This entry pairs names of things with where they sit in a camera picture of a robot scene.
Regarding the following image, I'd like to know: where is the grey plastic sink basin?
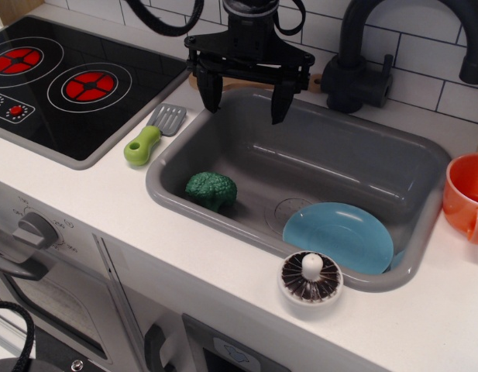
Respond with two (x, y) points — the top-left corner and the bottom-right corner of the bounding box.
(146, 88), (450, 292)

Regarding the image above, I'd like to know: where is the green handled grey spatula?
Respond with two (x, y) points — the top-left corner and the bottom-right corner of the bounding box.
(123, 103), (187, 166)

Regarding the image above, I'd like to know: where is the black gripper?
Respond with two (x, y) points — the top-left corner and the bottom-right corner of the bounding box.
(184, 9), (315, 125)

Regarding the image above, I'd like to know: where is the grey oven door handle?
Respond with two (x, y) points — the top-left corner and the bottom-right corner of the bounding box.
(0, 235), (56, 281)

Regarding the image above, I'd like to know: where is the green toy broccoli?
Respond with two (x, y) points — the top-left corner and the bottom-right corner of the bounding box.
(185, 172), (238, 212)

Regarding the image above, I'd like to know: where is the black toy stove top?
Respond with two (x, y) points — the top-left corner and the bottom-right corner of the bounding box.
(0, 16), (187, 170)

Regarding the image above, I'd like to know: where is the black toy faucet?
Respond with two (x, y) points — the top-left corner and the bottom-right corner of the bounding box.
(321, 0), (478, 113)

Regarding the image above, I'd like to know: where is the white brown toy mushroom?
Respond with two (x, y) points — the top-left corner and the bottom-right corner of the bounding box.
(277, 251), (344, 312)

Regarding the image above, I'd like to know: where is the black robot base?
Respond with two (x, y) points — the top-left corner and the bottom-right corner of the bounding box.
(0, 300), (112, 372)

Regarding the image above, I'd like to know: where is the black cabinet handle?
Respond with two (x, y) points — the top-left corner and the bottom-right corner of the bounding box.
(144, 323), (177, 372)

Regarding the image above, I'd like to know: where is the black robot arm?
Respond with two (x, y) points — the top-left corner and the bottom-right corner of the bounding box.
(184, 1), (315, 125)

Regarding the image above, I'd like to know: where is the blue plastic plate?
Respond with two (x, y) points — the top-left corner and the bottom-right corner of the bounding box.
(283, 202), (394, 275)

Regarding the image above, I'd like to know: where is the black braided cable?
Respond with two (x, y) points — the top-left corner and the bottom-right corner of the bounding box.
(124, 0), (205, 38)

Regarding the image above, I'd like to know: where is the wooden spoon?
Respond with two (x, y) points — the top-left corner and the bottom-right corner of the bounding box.
(188, 71), (323, 94)

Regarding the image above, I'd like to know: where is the grey oven knob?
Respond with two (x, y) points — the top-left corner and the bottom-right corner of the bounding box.
(12, 212), (58, 250)

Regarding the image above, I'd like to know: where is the orange plastic cup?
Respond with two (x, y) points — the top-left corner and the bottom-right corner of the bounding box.
(442, 153), (478, 245)

